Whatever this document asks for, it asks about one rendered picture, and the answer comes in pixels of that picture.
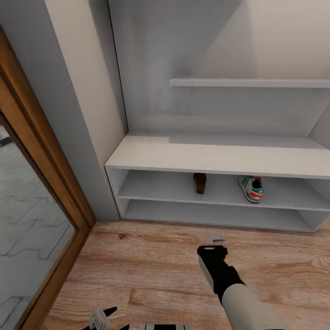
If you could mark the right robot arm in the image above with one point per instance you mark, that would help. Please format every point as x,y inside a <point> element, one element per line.
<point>243,309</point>

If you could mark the sandal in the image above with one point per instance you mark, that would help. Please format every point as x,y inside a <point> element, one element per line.
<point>200,179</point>

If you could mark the door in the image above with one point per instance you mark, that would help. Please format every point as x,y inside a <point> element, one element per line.
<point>45,219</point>

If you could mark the gym shoe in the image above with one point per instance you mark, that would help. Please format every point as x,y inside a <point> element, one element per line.
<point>252,187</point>

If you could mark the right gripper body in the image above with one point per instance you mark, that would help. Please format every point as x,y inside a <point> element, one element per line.
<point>219,248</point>

